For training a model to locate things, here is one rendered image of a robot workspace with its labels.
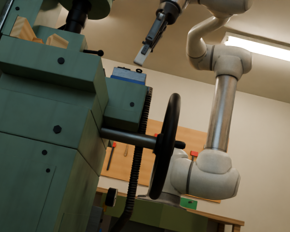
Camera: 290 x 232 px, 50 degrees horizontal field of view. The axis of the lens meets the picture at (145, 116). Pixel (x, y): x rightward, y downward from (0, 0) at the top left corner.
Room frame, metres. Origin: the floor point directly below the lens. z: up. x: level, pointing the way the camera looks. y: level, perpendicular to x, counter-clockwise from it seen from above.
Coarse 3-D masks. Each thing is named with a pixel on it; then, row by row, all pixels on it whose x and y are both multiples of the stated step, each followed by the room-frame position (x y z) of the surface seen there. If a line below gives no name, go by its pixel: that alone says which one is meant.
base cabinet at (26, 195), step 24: (0, 144) 0.61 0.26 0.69; (24, 144) 0.61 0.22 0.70; (48, 144) 0.61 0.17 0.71; (0, 168) 0.61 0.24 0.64; (24, 168) 0.61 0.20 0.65; (48, 168) 0.61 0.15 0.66; (72, 168) 0.61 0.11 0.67; (0, 192) 0.61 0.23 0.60; (24, 192) 0.61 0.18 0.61; (48, 192) 0.61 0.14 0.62; (72, 192) 0.68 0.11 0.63; (0, 216) 0.61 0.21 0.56; (24, 216) 0.61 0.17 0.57; (48, 216) 0.61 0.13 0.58; (72, 216) 0.74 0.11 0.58
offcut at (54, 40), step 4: (52, 36) 0.60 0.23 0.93; (56, 36) 0.60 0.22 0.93; (48, 40) 0.61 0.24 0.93; (52, 40) 0.60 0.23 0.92; (56, 40) 0.60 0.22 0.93; (60, 40) 0.61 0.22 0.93; (64, 40) 0.61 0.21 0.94; (48, 44) 0.61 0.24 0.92; (52, 44) 0.60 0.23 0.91; (56, 44) 0.60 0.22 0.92; (60, 44) 0.61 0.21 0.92; (64, 44) 0.62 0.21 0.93
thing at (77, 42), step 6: (42, 30) 0.80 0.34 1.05; (48, 30) 0.80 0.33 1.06; (54, 30) 0.80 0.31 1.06; (60, 30) 0.80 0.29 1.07; (36, 36) 0.80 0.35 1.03; (42, 36) 0.80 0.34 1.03; (48, 36) 0.80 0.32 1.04; (60, 36) 0.80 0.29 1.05; (66, 36) 0.80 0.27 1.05; (72, 36) 0.80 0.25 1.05; (78, 36) 0.80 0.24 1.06; (84, 36) 0.80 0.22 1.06; (72, 42) 0.80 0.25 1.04; (78, 42) 0.80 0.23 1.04; (84, 42) 0.81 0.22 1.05; (72, 48) 0.80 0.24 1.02; (78, 48) 0.80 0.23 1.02; (84, 48) 0.83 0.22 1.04
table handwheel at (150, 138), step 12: (168, 108) 0.85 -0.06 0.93; (168, 120) 0.68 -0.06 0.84; (108, 132) 0.81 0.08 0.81; (120, 132) 0.81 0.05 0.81; (132, 132) 0.81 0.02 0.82; (168, 132) 0.68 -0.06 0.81; (132, 144) 0.82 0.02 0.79; (144, 144) 0.81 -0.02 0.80; (156, 144) 0.80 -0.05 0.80; (168, 144) 0.68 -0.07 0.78; (156, 156) 0.95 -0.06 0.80; (168, 156) 0.69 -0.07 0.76; (156, 168) 0.72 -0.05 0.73; (156, 180) 0.73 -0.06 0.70; (156, 192) 0.76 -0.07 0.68
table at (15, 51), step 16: (0, 48) 0.58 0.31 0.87; (16, 48) 0.58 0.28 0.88; (32, 48) 0.58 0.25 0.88; (48, 48) 0.58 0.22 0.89; (64, 48) 0.58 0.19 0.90; (0, 64) 0.59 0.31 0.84; (16, 64) 0.58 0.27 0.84; (32, 64) 0.58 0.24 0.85; (48, 64) 0.58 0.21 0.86; (64, 64) 0.57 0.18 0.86; (80, 64) 0.57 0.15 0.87; (96, 64) 0.57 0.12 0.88; (48, 80) 0.62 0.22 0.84; (64, 80) 0.60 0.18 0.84; (80, 80) 0.58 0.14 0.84; (96, 80) 0.59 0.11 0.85; (112, 112) 0.78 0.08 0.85; (128, 112) 0.78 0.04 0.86; (128, 128) 0.85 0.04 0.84; (112, 144) 1.16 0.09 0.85
